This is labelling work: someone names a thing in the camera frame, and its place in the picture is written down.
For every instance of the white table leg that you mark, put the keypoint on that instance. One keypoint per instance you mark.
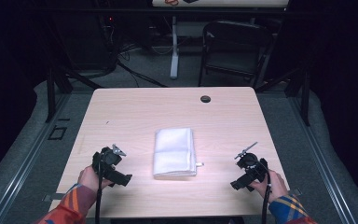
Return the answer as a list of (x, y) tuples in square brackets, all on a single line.
[(174, 53)]

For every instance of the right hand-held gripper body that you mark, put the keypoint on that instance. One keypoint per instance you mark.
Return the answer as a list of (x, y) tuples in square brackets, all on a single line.
[(251, 165)]

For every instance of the white mesh laundry bag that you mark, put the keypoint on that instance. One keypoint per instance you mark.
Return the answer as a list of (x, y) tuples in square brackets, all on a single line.
[(174, 152)]

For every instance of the beige zipper pull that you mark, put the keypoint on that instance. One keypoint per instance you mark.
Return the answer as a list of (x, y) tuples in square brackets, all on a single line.
[(199, 164)]

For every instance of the black horizontal frame bar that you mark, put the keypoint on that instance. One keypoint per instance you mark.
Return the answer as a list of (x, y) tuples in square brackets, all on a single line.
[(136, 10)]

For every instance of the dark equipment cabinet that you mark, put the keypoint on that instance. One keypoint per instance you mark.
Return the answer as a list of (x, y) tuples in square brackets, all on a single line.
[(84, 40)]

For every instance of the person's right hand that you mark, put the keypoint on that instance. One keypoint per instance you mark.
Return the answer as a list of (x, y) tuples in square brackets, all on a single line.
[(275, 185)]

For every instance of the black table grommet hole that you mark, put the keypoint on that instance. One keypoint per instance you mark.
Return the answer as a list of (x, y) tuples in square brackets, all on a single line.
[(205, 99)]

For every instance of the black metal stand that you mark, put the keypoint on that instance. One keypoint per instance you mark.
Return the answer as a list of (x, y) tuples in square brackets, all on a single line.
[(304, 96), (52, 93)]

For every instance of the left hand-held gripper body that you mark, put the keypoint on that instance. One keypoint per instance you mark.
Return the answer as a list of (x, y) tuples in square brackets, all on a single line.
[(107, 160)]

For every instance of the person's left hand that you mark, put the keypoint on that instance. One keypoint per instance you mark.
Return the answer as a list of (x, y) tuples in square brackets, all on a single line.
[(88, 179)]

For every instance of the black folding chair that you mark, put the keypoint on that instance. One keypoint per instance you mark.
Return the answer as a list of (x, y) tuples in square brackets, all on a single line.
[(234, 49)]

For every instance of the aluminium floor rail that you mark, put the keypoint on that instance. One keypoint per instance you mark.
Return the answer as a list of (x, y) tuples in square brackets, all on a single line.
[(326, 168), (21, 169)]

